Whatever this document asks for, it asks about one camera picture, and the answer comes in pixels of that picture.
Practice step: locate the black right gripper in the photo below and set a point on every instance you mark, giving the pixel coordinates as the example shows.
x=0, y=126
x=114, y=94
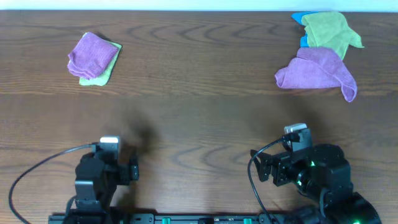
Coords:
x=280, y=163

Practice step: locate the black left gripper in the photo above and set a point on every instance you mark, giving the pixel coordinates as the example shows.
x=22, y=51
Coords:
x=125, y=171

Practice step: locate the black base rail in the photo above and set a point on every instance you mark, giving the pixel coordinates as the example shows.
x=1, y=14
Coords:
x=148, y=218

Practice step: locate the folded green cloth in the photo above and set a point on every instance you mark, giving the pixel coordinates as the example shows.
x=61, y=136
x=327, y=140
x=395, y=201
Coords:
x=103, y=79

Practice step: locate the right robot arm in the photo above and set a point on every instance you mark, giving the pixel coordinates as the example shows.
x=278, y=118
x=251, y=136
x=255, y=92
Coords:
x=322, y=174

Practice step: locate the blue cloth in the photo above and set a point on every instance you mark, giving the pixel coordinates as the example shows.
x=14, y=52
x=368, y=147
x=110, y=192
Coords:
x=297, y=16

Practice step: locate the crumpled green cloth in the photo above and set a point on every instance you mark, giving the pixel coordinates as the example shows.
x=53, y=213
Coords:
x=331, y=30

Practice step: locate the purple cloth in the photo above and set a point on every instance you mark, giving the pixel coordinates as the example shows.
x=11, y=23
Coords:
x=92, y=57
x=317, y=68

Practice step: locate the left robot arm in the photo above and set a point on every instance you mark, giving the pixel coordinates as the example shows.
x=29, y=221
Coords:
x=93, y=201

